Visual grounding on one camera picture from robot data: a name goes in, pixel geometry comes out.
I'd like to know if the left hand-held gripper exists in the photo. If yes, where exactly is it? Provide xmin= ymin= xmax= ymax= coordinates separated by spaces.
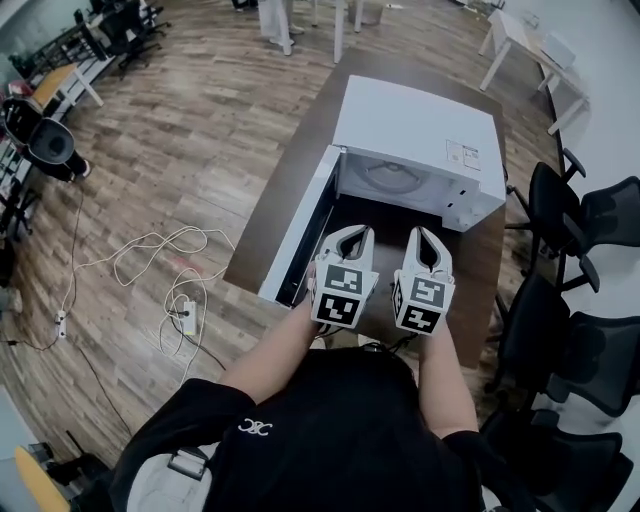
xmin=308 ymin=223 xmax=380 ymax=333

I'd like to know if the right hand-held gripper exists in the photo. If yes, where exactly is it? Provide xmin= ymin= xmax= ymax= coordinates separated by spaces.
xmin=390 ymin=225 xmax=457 ymax=338

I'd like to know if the clear glass microwave plate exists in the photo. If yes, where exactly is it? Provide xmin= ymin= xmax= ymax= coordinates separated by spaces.
xmin=353 ymin=158 xmax=435 ymax=197

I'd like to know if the person's left forearm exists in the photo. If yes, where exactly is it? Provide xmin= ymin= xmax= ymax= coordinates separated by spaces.
xmin=219 ymin=299 xmax=326 ymax=404

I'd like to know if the person's right forearm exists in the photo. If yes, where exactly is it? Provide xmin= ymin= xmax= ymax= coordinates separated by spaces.
xmin=417 ymin=324 xmax=480 ymax=439

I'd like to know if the dark brown wooden table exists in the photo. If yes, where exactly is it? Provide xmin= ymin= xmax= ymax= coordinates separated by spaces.
xmin=222 ymin=47 xmax=506 ymax=371

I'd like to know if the white microwave oven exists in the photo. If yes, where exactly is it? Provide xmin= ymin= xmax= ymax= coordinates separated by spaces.
xmin=258 ymin=74 xmax=507 ymax=307

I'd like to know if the person's black shirt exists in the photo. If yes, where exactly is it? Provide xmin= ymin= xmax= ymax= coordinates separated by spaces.
xmin=108 ymin=349 xmax=531 ymax=512

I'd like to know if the white box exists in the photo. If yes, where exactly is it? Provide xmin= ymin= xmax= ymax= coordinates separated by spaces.
xmin=541 ymin=30 xmax=576 ymax=69

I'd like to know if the light grey pouch with buckle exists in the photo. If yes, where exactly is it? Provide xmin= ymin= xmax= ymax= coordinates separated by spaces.
xmin=127 ymin=442 xmax=221 ymax=512

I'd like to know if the black swivel chair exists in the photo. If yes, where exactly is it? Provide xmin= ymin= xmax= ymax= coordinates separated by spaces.
xmin=99 ymin=0 xmax=171 ymax=69

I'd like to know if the wooden top desk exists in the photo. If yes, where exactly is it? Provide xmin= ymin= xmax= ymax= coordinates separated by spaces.
xmin=29 ymin=62 xmax=105 ymax=109

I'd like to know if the black metal desk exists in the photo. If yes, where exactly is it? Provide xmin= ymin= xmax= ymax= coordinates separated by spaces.
xmin=9 ymin=22 xmax=109 ymax=81

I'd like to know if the yellow table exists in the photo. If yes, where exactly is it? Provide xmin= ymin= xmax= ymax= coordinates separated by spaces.
xmin=13 ymin=444 xmax=69 ymax=512

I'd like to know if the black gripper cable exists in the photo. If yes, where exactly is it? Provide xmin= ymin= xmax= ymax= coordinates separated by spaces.
xmin=314 ymin=323 xmax=342 ymax=351
xmin=357 ymin=333 xmax=421 ymax=357

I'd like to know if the white extension cable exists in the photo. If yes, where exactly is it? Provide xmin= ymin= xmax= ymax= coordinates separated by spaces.
xmin=113 ymin=225 xmax=236 ymax=381

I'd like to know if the black floor cable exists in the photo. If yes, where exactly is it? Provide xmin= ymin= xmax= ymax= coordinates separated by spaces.
xmin=0 ymin=189 xmax=134 ymax=436

